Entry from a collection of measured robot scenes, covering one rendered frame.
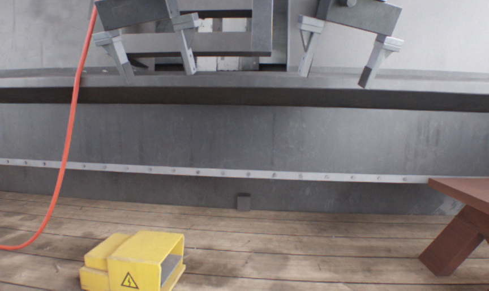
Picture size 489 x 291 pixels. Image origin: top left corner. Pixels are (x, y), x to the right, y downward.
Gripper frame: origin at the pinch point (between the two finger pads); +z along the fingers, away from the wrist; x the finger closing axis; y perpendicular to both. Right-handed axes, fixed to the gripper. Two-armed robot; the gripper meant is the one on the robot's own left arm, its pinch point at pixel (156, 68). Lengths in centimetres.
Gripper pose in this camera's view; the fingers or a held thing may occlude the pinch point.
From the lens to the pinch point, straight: 51.0
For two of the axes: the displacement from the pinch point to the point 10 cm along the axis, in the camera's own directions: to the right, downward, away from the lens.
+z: 1.5, 8.6, 4.9
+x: -9.8, 0.7, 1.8
